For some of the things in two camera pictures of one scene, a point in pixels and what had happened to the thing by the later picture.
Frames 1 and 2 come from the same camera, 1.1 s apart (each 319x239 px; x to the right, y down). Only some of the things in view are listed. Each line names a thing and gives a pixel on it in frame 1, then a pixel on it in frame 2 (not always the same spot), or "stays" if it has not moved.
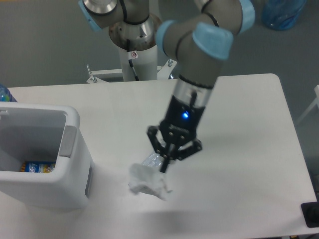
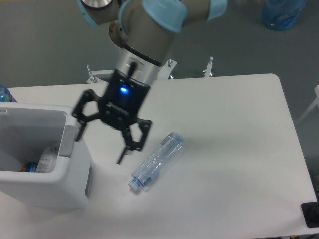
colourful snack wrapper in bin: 39,167 stays
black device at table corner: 310,212 stays
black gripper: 179,126 -> 121,106
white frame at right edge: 311,106 stays
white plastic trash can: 44,133 stays
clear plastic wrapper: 149,178 -> 48,160
